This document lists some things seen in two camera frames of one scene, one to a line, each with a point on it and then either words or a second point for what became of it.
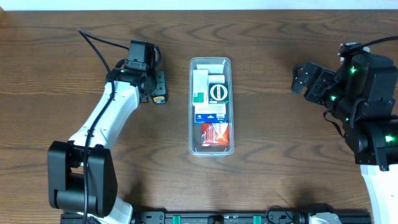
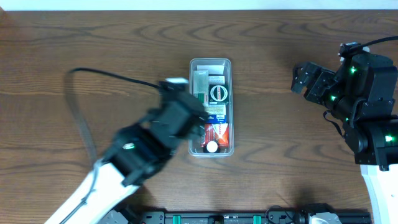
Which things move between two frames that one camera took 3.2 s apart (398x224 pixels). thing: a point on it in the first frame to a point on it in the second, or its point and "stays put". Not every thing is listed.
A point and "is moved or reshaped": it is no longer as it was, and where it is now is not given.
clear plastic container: (211, 107) stays put
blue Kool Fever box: (210, 113) stays put
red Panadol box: (214, 134) stays put
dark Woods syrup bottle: (159, 100) is moved or reshaped
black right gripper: (313, 80) stays put
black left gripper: (159, 83) to (189, 112)
